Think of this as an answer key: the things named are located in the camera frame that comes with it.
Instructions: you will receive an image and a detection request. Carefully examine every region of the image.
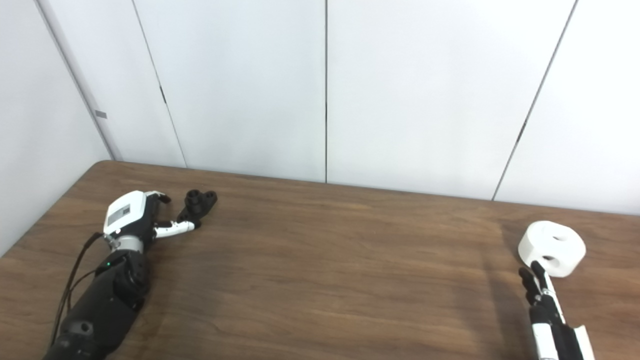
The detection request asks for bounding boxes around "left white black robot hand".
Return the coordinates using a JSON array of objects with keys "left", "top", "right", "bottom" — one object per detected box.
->
[{"left": 102, "top": 190, "right": 197, "bottom": 241}]

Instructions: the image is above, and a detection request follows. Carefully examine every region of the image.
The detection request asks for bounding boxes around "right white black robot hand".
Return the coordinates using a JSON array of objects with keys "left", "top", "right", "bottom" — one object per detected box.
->
[{"left": 518, "top": 261, "right": 596, "bottom": 360}]

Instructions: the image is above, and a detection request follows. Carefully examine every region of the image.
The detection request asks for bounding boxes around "black plastic holder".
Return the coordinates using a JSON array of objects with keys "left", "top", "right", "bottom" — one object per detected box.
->
[{"left": 176, "top": 189, "right": 219, "bottom": 224}]

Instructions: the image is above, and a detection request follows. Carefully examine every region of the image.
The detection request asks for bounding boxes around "round white plastic piece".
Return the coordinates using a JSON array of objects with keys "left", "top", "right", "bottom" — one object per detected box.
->
[{"left": 517, "top": 221, "right": 587, "bottom": 279}]

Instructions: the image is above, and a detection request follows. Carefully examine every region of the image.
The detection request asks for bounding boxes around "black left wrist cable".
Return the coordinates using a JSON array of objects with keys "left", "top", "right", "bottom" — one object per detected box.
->
[{"left": 50, "top": 231, "right": 108, "bottom": 348}]

